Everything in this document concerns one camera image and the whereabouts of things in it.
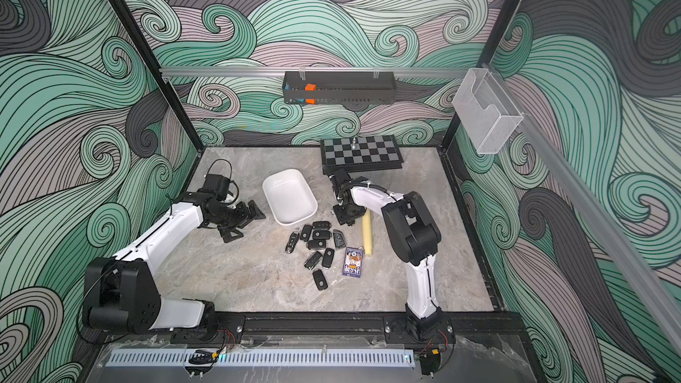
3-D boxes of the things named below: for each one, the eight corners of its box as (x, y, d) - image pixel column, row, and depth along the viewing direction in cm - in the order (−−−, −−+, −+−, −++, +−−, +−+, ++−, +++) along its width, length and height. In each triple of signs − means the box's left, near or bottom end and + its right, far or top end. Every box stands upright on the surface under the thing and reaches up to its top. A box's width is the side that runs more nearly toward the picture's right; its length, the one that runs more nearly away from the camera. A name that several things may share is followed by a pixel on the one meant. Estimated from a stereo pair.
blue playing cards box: (342, 275, 85) (342, 272, 84) (345, 248, 91) (345, 245, 90) (361, 278, 85) (361, 275, 83) (363, 250, 91) (364, 248, 89)
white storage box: (279, 237, 94) (276, 229, 89) (261, 186, 108) (258, 177, 104) (323, 219, 98) (322, 210, 94) (300, 173, 113) (299, 163, 109)
